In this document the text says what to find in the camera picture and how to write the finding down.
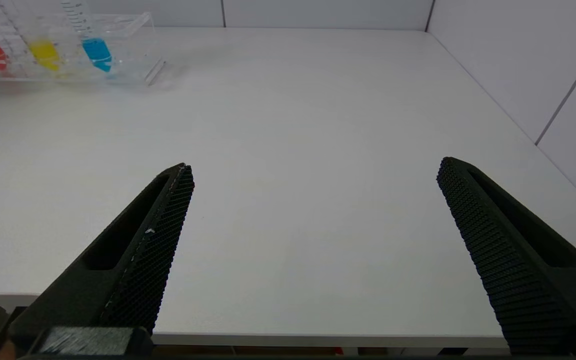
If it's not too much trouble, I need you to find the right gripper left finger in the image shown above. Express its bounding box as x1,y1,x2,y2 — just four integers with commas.
9,163,195,346

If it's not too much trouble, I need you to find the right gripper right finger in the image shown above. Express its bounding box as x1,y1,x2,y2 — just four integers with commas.
436,157,576,356

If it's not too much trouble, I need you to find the test tube with blue pigment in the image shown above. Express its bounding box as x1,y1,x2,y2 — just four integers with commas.
60,0,114,74

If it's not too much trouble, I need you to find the test tube with yellow pigment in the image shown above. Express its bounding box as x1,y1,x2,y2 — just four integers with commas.
0,0,64,72

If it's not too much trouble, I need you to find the clear acrylic test tube rack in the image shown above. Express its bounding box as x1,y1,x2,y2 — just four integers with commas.
0,0,167,87

